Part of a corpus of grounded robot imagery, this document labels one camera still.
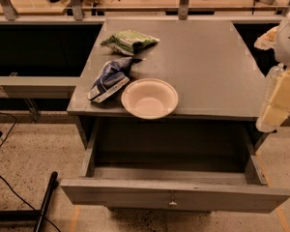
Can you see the yellow foam-covered gripper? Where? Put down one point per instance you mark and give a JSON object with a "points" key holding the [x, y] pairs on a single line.
{"points": [[289, 41]]}

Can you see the grey top drawer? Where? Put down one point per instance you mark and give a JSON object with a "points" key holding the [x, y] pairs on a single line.
{"points": [[174, 164]]}

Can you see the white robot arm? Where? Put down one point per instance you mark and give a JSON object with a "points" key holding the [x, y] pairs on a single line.
{"points": [[277, 38]]}

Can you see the clear sanitizer bottle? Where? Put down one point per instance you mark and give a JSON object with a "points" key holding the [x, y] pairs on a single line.
{"points": [[271, 79]]}

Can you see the grey wooden cabinet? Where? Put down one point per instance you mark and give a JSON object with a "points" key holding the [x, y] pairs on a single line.
{"points": [[205, 59]]}

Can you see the white paper bowl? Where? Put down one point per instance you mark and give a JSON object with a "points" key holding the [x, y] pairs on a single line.
{"points": [[149, 98]]}

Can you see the green chip bag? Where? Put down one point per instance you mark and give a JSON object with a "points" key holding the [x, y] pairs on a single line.
{"points": [[128, 42]]}

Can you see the blue chip bag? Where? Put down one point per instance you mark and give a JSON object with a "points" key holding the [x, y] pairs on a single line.
{"points": [[112, 77]]}

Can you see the grey left side shelf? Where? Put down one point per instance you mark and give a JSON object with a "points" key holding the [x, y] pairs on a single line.
{"points": [[37, 87]]}

